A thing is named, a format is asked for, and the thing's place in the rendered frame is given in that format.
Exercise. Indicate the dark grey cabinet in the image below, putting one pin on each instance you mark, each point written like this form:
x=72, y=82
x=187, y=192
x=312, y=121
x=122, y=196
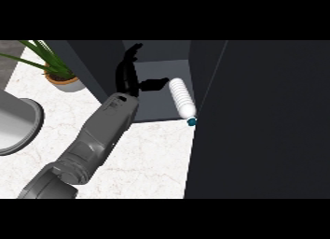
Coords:
x=149, y=77

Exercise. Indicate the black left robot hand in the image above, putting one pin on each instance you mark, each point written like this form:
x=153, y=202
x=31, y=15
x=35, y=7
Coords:
x=127, y=73

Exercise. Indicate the dark grey cabinet door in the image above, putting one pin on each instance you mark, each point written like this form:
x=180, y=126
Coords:
x=268, y=121

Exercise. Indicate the green potted plant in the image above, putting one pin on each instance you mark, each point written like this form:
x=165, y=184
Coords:
x=56, y=69

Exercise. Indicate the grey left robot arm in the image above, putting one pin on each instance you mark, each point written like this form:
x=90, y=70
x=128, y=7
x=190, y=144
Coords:
x=97, y=140

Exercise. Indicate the white water bottle teal cap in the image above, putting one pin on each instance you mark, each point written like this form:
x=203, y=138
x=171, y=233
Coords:
x=181, y=97

